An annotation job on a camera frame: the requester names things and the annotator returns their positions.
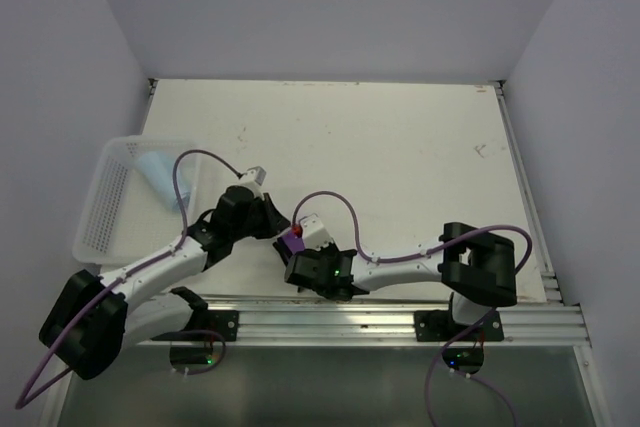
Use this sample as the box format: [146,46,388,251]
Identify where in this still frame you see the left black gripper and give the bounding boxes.
[230,191,290,241]

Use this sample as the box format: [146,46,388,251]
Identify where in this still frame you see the dark grey towel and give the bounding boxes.
[272,229,305,264]

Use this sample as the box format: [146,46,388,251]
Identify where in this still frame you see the light blue towel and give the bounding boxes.
[134,151,191,212]

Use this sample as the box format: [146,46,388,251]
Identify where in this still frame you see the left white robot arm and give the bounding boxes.
[39,186,290,380]

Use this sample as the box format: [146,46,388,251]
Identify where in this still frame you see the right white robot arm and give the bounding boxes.
[274,215,517,340]

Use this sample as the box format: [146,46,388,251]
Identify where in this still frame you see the white plastic basket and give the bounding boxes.
[72,135,201,266]

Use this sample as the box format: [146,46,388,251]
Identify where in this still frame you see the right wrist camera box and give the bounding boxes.
[293,214,334,251]

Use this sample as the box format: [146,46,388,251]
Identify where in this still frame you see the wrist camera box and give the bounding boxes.
[293,214,334,251]
[238,166,266,199]

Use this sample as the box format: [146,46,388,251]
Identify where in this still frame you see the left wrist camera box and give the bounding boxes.
[238,166,266,199]

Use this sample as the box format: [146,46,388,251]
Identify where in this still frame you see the aluminium mounting rail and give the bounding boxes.
[134,296,589,348]

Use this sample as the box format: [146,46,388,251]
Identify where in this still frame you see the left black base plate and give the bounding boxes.
[188,309,240,342]

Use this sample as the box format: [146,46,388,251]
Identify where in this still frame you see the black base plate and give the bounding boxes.
[188,309,240,342]
[413,309,505,342]

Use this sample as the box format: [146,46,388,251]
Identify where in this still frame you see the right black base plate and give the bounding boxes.
[413,309,505,342]

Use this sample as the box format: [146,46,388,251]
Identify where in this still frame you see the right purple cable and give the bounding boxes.
[292,190,533,427]

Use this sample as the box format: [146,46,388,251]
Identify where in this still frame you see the purple cable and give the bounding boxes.
[292,190,533,427]
[14,149,246,411]

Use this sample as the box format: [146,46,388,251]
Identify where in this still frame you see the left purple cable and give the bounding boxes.
[14,149,246,411]

